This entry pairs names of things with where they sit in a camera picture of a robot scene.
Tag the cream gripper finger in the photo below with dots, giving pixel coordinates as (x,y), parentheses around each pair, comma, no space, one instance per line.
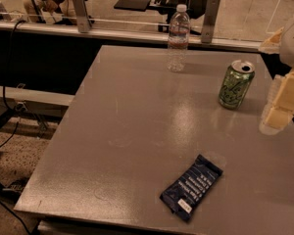
(272,44)
(279,110)

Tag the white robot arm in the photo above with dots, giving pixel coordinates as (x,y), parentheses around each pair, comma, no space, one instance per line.
(286,56)

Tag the metal barrier rail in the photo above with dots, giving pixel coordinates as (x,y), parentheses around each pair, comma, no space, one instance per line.
(138,37)

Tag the person in background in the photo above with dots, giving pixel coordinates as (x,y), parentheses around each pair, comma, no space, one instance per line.
(66,7)

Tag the right metal rail bracket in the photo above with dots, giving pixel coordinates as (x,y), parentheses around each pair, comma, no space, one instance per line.
(211,13)

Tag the dark blue rxbar wrapper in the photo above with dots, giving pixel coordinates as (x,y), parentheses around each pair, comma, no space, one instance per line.
(188,191)

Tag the left metal rail bracket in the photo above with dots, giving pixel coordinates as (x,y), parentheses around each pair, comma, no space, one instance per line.
(82,19)

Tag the metal rail bracket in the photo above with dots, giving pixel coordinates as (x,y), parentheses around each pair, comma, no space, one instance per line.
(82,19)
(211,13)

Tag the clear plastic water bottle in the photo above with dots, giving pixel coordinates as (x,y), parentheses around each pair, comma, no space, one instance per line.
(179,31)

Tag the green soda can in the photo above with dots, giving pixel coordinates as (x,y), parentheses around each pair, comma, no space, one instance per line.
(236,82)

